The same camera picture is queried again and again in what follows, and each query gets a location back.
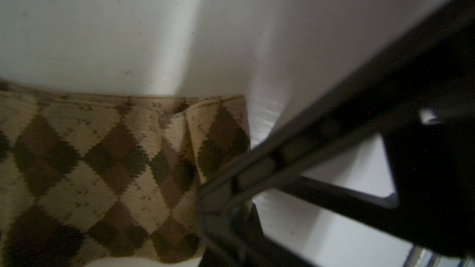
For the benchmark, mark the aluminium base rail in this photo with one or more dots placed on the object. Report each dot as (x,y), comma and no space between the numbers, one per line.
(422,257)

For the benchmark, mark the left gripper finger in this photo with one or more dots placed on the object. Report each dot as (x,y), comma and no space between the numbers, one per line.
(218,256)

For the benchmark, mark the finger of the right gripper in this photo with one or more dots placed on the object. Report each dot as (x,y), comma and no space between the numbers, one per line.
(419,95)

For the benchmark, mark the beige brown argyle sock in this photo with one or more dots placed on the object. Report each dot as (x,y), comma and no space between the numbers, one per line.
(85,177)

